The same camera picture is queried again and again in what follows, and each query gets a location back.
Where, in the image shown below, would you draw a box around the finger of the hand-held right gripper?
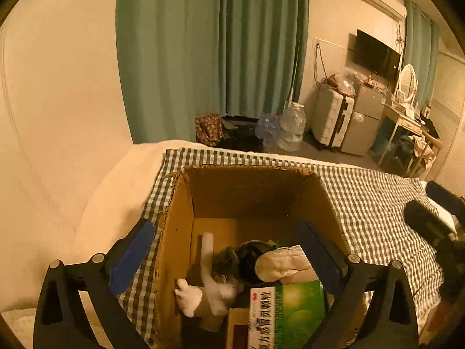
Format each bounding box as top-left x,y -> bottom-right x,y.
404,199 -> 458,251
426,181 -> 465,223

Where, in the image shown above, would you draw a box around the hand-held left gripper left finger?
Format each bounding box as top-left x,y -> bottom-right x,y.
33,218 -> 156,349

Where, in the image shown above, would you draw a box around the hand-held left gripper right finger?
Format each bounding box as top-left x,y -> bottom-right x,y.
297,222 -> 420,349

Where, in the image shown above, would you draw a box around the cream quilted slipper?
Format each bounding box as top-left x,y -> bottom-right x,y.
256,245 -> 318,285

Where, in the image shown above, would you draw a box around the green medicine box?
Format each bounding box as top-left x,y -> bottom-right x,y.
249,280 -> 328,349

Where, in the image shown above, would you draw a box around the white plush toy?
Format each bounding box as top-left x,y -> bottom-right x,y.
174,278 -> 244,317

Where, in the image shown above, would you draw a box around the black pouch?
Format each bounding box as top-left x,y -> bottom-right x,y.
238,241 -> 277,286

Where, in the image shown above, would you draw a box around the white stick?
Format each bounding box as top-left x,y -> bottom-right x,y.
201,232 -> 228,315

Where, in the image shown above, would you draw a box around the brown cardboard box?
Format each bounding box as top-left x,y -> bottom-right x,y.
154,164 -> 367,349

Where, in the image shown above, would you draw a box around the small beige carton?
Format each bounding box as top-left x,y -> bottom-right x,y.
227,308 -> 252,349

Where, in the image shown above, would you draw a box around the cream cloth on chair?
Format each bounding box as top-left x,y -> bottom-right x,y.
412,136 -> 437,161

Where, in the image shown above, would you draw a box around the checkered cloth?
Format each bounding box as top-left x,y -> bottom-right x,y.
118,148 -> 447,346

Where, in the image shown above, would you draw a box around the wooden chair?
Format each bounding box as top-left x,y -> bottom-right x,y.
407,131 -> 444,179

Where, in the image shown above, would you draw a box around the white louvered wardrobe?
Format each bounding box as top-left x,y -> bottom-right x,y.
425,53 -> 465,190

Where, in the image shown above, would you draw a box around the wooden desk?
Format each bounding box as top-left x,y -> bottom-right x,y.
378,104 -> 431,175

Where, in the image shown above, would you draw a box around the grey mini fridge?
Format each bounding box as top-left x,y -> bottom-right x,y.
341,82 -> 387,157

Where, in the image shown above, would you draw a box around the white oval mirror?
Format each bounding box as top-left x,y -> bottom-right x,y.
396,63 -> 418,103

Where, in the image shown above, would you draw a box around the clear water jug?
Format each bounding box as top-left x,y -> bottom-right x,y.
278,102 -> 307,152

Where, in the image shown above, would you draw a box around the white suitcase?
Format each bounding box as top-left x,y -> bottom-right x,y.
313,86 -> 355,149

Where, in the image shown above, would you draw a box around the blue water bottle pack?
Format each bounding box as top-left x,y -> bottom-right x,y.
255,113 -> 282,142

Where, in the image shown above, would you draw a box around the black items on floor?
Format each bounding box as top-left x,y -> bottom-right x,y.
220,116 -> 264,152

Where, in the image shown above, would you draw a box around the brown patterned bag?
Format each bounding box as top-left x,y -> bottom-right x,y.
195,114 -> 223,148

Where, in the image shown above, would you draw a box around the clear plastic bag clutter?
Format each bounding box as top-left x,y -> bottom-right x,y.
329,71 -> 358,95

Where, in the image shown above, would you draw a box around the narrow green curtain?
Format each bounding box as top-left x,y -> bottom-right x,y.
404,0 -> 440,108

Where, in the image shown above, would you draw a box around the wide green curtain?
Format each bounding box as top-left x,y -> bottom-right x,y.
115,0 -> 310,145

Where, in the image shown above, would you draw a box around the black wall television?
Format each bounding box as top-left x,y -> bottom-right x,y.
354,29 -> 402,81

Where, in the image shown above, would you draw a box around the black wall cable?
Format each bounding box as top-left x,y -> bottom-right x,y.
314,44 -> 328,84

